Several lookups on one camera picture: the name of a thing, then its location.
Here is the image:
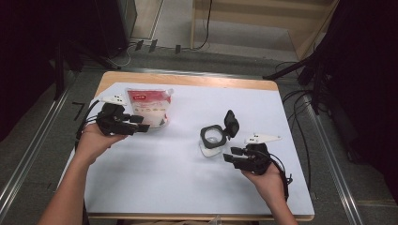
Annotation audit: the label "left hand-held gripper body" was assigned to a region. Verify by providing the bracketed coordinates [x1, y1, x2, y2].
[96, 94, 133, 137]

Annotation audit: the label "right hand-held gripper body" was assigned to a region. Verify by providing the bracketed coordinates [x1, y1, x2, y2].
[233, 133, 282, 175]

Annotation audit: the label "red and white pouch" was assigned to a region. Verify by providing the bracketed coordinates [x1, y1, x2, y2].
[125, 88, 175, 129]

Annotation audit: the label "clear jar with black lid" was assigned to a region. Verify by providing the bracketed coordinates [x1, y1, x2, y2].
[199, 109, 241, 158]

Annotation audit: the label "person's right hand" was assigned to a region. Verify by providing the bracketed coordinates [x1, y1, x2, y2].
[241, 162, 284, 204]

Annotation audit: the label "person's left hand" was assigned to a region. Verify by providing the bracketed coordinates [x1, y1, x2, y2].
[74, 123, 128, 167]

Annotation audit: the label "white paper sheet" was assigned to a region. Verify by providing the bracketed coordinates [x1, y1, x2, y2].
[57, 82, 314, 217]

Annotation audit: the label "wooden table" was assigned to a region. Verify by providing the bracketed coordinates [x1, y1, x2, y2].
[87, 70, 315, 222]

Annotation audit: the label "black metal stand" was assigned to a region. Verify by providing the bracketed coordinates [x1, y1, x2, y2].
[52, 39, 122, 101]

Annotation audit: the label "black tripod stand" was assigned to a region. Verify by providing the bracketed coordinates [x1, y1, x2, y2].
[262, 51, 333, 115]

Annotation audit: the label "dark cabinet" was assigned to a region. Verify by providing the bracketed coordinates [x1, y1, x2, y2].
[93, 0, 138, 58]

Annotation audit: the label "dark curtain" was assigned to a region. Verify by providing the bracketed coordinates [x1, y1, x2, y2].
[313, 0, 398, 204]

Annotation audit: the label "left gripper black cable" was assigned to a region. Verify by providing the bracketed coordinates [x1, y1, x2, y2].
[75, 98, 101, 148]

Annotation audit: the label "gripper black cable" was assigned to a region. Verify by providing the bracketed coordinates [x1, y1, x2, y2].
[75, 98, 101, 148]
[250, 149, 294, 202]

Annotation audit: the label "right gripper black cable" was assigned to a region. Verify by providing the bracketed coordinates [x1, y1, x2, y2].
[250, 149, 294, 202]

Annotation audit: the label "black floor cables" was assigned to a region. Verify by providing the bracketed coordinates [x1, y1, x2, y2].
[274, 60, 314, 192]

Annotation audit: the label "metal floor rail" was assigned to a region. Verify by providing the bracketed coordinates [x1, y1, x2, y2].
[308, 99, 364, 225]
[0, 73, 78, 217]

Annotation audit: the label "black hanging cable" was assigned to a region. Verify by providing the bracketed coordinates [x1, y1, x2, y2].
[187, 0, 214, 52]

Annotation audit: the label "light wooden frame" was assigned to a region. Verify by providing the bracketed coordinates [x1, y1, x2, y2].
[190, 0, 341, 61]

